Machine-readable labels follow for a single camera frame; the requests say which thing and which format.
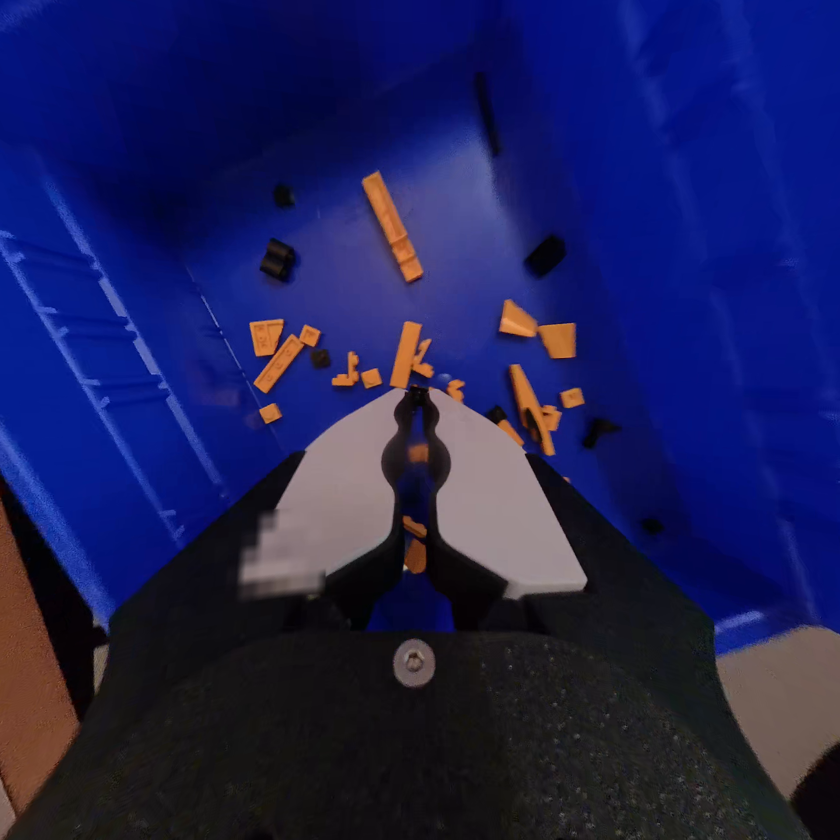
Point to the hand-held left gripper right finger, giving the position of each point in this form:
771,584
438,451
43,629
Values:
505,512

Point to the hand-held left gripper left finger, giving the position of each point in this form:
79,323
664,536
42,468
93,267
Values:
348,485

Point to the black lego connector piece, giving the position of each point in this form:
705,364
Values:
418,396

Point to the heap of orange lego parts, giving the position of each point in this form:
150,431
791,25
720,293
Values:
394,223

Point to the blue plastic storage bin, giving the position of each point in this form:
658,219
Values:
656,197

